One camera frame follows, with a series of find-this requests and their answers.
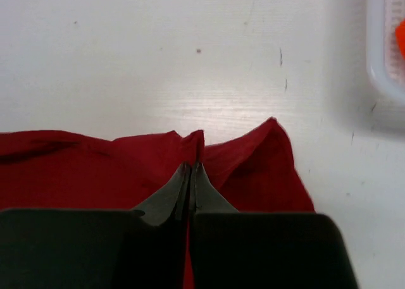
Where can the dark red t-shirt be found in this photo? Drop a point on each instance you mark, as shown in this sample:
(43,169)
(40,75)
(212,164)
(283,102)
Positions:
(57,169)

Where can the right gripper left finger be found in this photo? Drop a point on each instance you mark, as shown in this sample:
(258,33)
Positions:
(143,247)

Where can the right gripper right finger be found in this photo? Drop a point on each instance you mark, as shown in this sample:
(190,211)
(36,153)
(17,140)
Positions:
(233,249)

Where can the white plastic basket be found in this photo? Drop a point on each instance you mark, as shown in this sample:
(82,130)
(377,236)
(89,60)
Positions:
(384,58)

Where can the orange t-shirt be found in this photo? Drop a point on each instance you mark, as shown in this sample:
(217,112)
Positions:
(400,37)

